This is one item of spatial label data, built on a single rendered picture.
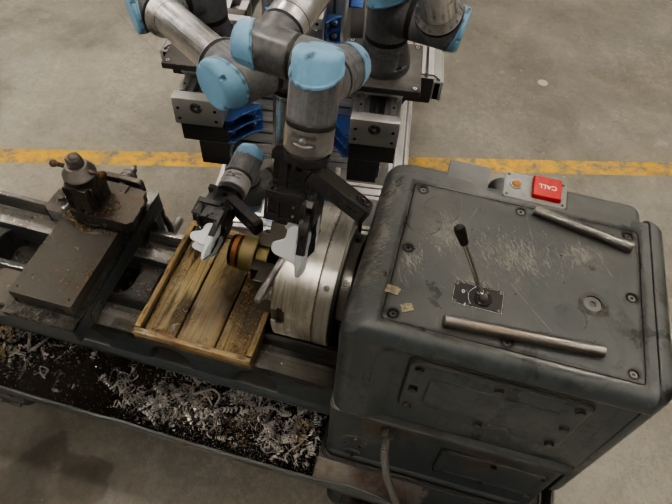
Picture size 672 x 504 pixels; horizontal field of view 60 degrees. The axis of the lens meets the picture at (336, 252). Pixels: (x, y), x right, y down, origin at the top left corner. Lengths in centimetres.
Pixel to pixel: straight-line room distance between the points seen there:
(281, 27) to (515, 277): 62
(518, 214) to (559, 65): 285
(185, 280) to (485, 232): 78
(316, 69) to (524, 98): 296
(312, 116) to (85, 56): 319
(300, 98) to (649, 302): 76
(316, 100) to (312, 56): 6
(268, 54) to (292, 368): 77
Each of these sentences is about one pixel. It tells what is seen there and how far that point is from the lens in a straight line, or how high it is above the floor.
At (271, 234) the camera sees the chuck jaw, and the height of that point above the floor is 114.
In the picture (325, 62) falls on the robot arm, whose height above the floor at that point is 169.
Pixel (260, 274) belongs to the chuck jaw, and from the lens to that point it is 128.
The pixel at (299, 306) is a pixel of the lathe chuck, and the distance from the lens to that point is 119.
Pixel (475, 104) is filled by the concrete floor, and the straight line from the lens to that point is 358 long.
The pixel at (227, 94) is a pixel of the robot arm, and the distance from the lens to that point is 127.
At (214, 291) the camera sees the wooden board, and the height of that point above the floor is 89.
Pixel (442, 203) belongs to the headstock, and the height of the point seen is 126.
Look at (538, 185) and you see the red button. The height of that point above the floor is 127.
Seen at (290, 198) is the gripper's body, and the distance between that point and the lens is 90.
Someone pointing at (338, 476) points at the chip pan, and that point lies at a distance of 169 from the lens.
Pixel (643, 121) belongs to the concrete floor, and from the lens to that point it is 387.
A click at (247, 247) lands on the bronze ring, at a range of 131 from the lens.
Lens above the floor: 216
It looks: 53 degrees down
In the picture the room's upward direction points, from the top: 4 degrees clockwise
